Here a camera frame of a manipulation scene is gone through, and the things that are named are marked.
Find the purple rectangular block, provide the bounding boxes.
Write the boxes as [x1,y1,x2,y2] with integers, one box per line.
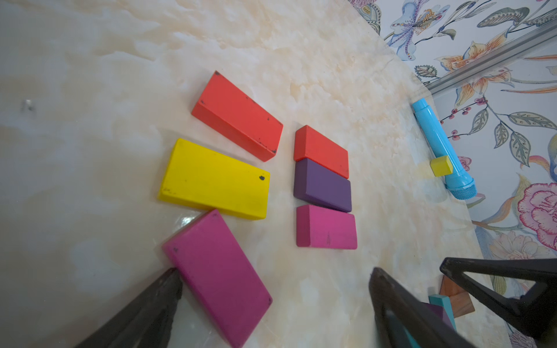
[294,159,352,213]

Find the purple triangle block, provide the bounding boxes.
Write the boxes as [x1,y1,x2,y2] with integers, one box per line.
[424,303,454,329]

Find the brown small block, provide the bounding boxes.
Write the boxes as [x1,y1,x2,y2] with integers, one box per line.
[440,275,475,318]

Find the teal small block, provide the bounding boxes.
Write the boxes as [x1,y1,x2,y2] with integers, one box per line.
[429,294,456,330]

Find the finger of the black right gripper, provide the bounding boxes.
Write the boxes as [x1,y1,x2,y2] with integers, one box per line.
[440,258,556,339]

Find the magenta rectangular block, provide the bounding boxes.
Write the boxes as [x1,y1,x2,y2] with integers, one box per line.
[162,210,273,347]
[296,204,358,250]

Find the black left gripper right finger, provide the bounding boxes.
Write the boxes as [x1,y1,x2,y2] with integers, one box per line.
[368,268,473,347]

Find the red rectangular block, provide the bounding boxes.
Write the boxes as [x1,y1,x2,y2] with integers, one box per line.
[294,126,350,179]
[191,71,284,162]

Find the blue toy microphone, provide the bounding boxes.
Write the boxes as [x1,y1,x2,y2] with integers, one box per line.
[412,99,477,200]

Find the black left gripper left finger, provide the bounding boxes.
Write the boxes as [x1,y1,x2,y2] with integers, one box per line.
[78,268,183,347]

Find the small yellow cube block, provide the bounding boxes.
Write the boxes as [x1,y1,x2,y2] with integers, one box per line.
[430,155,454,177]

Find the yellow rectangular block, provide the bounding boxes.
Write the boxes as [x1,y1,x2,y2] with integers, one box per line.
[158,139,271,220]

